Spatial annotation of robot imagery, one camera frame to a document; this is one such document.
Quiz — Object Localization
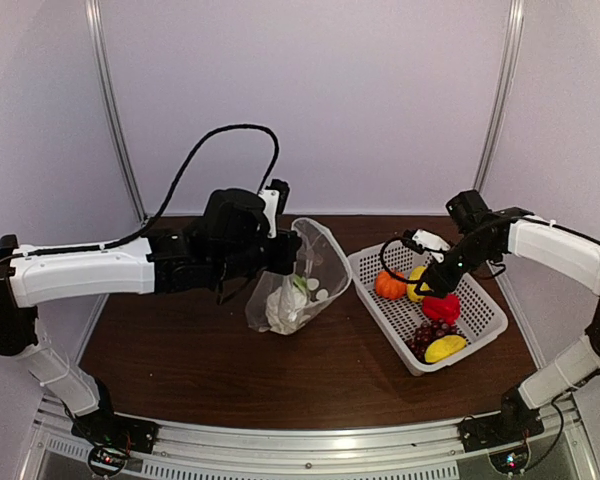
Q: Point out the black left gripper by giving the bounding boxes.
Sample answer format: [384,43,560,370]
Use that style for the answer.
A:
[211,226,302,283]

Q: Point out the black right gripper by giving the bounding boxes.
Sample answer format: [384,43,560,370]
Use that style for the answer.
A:
[415,234,499,298]

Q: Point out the clear polka dot zip bag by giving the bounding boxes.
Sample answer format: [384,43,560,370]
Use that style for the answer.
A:
[245,217,352,336]

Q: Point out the white toy cauliflower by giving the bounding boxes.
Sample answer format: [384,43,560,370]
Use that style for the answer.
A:
[265,275,312,336]

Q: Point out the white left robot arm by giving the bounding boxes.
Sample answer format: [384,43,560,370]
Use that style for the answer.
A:
[0,180,301,444]

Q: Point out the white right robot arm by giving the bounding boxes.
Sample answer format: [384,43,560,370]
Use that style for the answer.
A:
[403,190,600,442]

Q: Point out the yellow toy lemon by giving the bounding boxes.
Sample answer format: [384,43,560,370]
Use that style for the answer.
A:
[407,266,429,303]

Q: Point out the orange toy pumpkin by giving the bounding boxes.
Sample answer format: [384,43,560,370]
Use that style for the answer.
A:
[374,271,407,300]

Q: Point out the red toy bell pepper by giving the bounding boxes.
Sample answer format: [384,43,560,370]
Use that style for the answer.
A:
[421,294,461,326]

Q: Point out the dark red toy grapes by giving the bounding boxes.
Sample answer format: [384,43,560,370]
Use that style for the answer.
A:
[406,321,459,363]

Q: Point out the yellow toy mango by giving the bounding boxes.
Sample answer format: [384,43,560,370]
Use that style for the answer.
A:
[424,335,468,364]

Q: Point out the white perforated plastic basket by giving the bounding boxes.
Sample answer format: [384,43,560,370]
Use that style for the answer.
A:
[348,243,508,376]

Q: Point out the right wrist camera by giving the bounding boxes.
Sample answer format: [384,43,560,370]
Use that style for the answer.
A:
[401,229,450,262]

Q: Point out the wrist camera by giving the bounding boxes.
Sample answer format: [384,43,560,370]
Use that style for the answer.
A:
[258,179,290,238]
[401,229,450,262]

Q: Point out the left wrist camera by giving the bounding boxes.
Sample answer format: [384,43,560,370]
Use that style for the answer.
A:
[258,179,290,238]

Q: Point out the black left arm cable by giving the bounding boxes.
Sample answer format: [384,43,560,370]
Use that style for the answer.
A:
[0,124,280,281]

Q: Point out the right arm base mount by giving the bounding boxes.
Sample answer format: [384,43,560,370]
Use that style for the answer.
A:
[457,412,545,477]

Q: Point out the right aluminium frame post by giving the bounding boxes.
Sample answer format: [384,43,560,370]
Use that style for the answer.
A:
[473,0,525,192]

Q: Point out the aluminium frame post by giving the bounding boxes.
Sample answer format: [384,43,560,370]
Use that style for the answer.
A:
[85,0,147,224]
[473,0,525,192]

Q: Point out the front aluminium rail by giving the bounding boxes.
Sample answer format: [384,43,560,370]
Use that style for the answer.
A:
[17,384,600,480]

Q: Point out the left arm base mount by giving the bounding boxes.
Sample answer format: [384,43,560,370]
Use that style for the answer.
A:
[71,412,159,477]

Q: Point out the left aluminium frame post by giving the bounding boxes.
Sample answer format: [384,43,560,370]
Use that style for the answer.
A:
[85,0,147,224]

